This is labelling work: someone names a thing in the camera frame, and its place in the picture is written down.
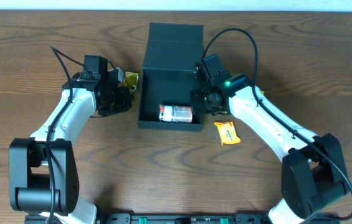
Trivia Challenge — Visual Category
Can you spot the orange Le-mond biscuit packet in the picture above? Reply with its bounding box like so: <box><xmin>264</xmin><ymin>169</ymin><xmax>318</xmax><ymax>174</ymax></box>
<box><xmin>214</xmin><ymin>121</ymin><xmax>240</xmax><ymax>146</ymax></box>

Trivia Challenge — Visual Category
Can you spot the red Pringles can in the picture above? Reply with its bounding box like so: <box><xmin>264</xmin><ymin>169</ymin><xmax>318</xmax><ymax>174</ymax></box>
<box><xmin>158</xmin><ymin>105</ymin><xmax>193</xmax><ymax>123</ymax></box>

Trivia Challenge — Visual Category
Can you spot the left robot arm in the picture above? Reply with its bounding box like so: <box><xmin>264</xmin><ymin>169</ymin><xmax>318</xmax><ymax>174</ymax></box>
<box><xmin>9</xmin><ymin>55</ymin><xmax>131</xmax><ymax>223</ymax></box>

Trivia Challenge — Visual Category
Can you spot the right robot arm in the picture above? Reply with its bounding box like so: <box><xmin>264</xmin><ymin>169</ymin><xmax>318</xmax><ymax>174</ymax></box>
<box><xmin>191</xmin><ymin>54</ymin><xmax>351</xmax><ymax>223</ymax></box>

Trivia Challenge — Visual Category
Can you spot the yellow crumpled snack packet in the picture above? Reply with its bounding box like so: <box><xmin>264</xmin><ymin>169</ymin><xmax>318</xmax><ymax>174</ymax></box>
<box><xmin>123</xmin><ymin>72</ymin><xmax>139</xmax><ymax>94</ymax></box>

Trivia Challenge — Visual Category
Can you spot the dark green open gift box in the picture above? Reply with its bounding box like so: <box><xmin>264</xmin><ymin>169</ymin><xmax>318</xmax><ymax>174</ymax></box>
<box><xmin>138</xmin><ymin>22</ymin><xmax>204</xmax><ymax>131</ymax></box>

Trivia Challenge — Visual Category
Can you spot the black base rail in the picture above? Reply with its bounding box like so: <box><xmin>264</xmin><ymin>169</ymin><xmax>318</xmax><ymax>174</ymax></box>
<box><xmin>24</xmin><ymin>212</ymin><xmax>341</xmax><ymax>224</ymax></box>

